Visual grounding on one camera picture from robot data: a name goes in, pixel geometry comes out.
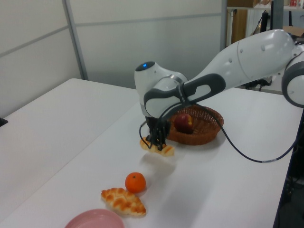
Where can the toy orange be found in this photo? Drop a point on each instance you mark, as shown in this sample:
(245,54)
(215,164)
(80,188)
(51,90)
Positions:
(135,183)

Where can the braided toy bread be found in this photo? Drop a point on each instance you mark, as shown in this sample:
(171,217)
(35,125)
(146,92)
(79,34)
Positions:
(123,202)

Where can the black control box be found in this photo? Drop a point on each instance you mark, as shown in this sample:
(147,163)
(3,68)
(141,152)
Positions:
(261,83)

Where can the black table clamp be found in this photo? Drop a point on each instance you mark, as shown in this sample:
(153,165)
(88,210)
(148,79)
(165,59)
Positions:
(2,122)

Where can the striped toy bread roll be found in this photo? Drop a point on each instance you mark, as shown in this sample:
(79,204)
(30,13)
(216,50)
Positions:
(169,151)

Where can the red toy apple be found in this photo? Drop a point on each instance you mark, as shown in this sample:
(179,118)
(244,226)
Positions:
(184,123)

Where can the black monitor stand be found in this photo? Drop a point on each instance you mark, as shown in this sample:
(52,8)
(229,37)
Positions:
(264,21)

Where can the pink plate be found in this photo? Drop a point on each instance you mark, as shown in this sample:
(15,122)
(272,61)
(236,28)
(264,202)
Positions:
(95,219)

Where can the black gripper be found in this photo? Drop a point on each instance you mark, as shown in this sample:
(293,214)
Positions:
(152,123)

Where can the brown woven basket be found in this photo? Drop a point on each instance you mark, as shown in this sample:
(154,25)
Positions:
(204,137)

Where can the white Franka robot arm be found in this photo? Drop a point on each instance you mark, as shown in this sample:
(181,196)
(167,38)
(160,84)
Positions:
(249,57)

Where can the grey partition post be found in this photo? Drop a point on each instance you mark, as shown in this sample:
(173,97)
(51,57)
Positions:
(74,40)
(223,23)

